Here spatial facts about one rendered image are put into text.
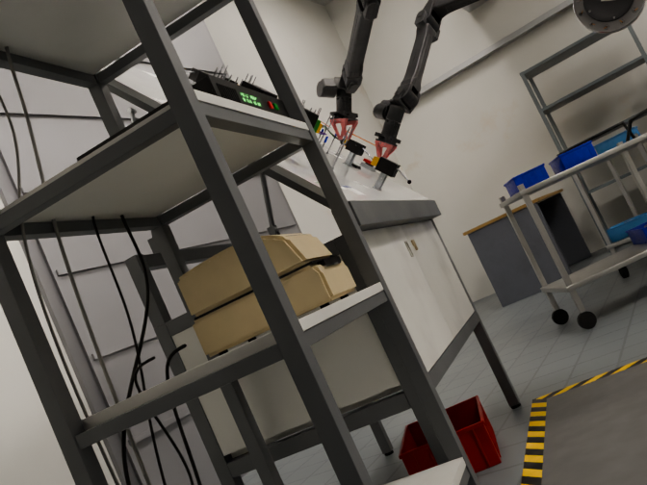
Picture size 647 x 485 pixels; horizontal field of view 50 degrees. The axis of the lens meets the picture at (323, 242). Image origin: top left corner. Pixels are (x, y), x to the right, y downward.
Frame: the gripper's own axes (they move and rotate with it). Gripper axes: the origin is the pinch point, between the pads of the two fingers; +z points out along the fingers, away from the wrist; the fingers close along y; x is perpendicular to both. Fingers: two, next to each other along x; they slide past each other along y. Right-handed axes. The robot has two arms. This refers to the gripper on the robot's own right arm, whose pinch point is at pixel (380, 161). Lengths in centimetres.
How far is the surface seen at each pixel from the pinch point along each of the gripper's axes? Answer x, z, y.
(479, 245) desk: -57, 43, -383
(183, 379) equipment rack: 41, 45, 138
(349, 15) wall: -329, -157, -508
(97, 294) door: -144, 107, -32
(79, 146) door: -203, 42, -50
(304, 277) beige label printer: 43, 27, 111
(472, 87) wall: -161, -112, -524
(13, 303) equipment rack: 10, 43, 148
